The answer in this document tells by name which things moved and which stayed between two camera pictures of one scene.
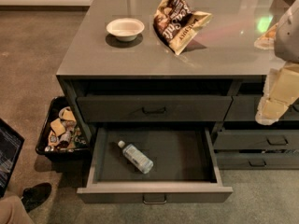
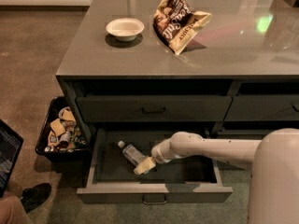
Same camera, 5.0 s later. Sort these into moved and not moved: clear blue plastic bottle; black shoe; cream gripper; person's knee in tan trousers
Moved: cream gripper
Not moved: person's knee in tan trousers; clear blue plastic bottle; black shoe
